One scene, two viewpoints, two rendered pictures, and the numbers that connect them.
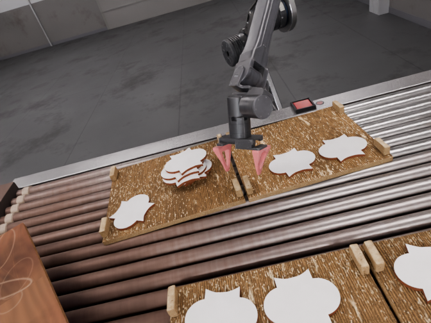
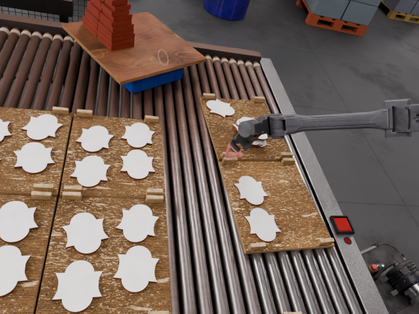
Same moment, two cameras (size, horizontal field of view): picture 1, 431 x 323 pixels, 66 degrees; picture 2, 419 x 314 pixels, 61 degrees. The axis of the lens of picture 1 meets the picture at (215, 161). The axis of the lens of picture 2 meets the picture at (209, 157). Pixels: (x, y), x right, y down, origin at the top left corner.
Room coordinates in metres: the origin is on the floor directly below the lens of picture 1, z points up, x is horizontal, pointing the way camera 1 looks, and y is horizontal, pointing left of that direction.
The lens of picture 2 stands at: (0.19, -0.98, 1.94)
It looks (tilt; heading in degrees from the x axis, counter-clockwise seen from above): 44 degrees down; 64
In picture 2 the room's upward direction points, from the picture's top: 19 degrees clockwise
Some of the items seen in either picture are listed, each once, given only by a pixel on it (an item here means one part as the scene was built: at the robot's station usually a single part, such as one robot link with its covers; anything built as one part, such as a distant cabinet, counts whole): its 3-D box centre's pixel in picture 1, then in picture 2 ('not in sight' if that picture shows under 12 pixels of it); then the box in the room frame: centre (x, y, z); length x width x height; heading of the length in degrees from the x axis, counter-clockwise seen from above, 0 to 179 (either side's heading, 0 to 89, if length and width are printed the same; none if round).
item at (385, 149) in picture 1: (381, 145); (257, 246); (0.72, -0.46, 0.95); 0.06 x 0.02 x 0.03; 179
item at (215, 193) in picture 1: (170, 184); (244, 128); (0.86, 0.16, 0.93); 0.41 x 0.35 x 0.02; 90
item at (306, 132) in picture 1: (298, 147); (272, 202); (0.85, -0.26, 0.93); 0.41 x 0.35 x 0.02; 89
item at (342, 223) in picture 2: (303, 105); (341, 225); (1.11, -0.38, 0.92); 0.06 x 0.06 x 0.01; 85
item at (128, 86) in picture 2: not in sight; (141, 61); (0.42, 0.58, 0.97); 0.31 x 0.31 x 0.10; 30
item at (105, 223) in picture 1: (104, 227); (208, 96); (0.73, 0.35, 0.95); 0.06 x 0.02 x 0.03; 0
